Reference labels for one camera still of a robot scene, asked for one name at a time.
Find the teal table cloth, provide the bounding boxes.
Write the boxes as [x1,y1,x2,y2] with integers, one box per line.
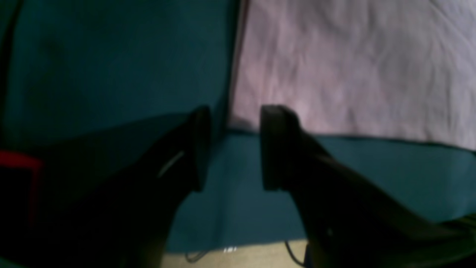
[1,0,475,268]

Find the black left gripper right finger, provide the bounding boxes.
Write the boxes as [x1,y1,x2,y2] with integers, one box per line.
[260,105,475,268]

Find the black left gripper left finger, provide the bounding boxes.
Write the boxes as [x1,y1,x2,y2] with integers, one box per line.
[49,106,212,268]

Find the pink T-shirt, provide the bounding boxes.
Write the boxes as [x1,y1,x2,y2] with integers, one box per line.
[228,0,476,151]

